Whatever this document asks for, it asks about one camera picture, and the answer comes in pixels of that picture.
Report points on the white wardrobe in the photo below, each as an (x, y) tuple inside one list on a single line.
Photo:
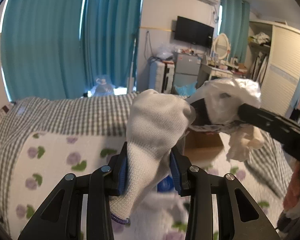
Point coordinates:
[(277, 65)]

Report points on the grey checkered bedsheet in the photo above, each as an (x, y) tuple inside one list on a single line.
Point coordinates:
[(65, 114)]

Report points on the black wall television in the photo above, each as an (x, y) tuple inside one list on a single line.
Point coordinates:
[(193, 32)]

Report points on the white suitcase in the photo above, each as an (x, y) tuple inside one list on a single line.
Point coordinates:
[(161, 76)]

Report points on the white cloth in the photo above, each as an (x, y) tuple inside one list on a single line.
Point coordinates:
[(223, 98)]

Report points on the floral white quilt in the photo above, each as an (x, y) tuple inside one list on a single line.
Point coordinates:
[(158, 216)]

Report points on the blue white tissue packet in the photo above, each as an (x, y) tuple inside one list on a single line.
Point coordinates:
[(166, 185)]

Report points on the white dressing table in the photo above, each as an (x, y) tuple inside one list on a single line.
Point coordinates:
[(207, 73)]

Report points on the right teal curtain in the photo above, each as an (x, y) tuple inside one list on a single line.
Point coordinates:
[(235, 25)]

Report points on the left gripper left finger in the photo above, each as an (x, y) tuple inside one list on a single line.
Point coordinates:
[(60, 214)]

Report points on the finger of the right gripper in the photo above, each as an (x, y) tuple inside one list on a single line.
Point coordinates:
[(202, 117), (281, 129)]

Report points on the person's right hand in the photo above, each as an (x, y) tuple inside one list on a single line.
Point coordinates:
[(293, 191)]

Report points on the grey mini fridge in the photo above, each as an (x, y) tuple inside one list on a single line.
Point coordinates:
[(186, 70)]

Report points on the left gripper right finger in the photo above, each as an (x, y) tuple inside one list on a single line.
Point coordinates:
[(239, 216)]

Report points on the white knit glove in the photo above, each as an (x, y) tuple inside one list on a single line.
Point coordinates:
[(155, 124)]

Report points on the brown cardboard box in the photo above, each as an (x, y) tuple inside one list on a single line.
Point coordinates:
[(201, 146)]

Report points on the blue plastic bag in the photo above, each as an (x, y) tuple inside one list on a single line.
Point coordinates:
[(185, 90)]

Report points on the clear water jug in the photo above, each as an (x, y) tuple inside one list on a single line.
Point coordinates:
[(104, 86)]

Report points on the large teal curtain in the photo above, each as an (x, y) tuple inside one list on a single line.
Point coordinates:
[(41, 50)]

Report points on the middle teal curtain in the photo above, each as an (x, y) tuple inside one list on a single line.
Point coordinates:
[(110, 33)]

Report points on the white oval vanity mirror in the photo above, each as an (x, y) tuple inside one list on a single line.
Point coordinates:
[(221, 46)]

